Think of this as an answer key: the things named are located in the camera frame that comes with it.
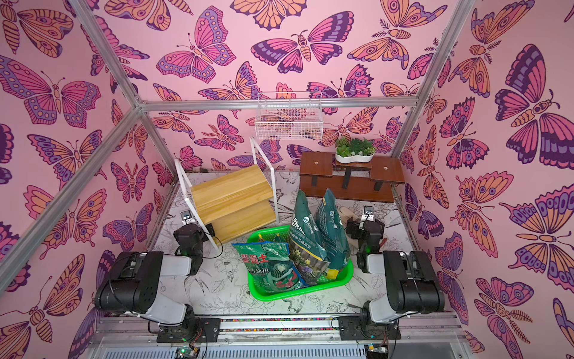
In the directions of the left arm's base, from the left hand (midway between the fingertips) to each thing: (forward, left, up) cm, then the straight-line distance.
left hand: (198, 220), depth 94 cm
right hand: (+1, -68, +2) cm, 68 cm away
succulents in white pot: (+19, -64, +22) cm, 71 cm away
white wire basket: (+35, -38, +28) cm, 59 cm away
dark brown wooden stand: (+23, -55, +1) cm, 59 cm away
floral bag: (-24, -33, +10) cm, 42 cm away
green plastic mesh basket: (-9, -36, +4) cm, 37 cm away
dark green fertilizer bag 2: (-17, -52, +21) cm, 59 cm away
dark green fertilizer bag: (-20, -45, +11) cm, 51 cm away
